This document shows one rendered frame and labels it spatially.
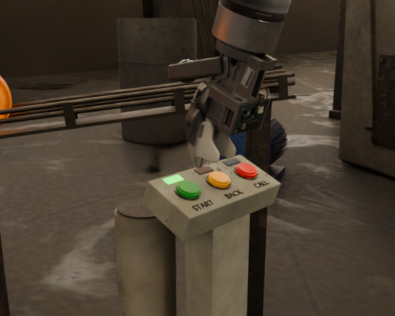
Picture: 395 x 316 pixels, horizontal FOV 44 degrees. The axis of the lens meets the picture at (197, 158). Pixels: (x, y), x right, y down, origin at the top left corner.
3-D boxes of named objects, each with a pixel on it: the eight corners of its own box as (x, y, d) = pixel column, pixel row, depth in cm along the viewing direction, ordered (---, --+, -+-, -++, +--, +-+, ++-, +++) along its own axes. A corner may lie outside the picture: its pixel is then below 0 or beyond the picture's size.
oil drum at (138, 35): (105, 135, 384) (99, 16, 360) (163, 124, 424) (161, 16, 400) (155, 149, 343) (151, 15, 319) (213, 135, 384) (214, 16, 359)
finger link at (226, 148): (218, 182, 76) (235, 131, 72) (193, 162, 80) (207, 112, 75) (232, 178, 78) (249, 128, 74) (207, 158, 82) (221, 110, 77)
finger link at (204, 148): (204, 187, 74) (221, 134, 70) (179, 167, 77) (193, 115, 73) (218, 182, 76) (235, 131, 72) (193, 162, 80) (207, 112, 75)
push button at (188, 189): (170, 191, 82) (172, 182, 81) (187, 186, 85) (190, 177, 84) (185, 205, 80) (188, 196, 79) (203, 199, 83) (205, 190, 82)
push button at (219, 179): (202, 181, 87) (204, 173, 86) (217, 176, 90) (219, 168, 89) (217, 194, 85) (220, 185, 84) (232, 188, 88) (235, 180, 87)
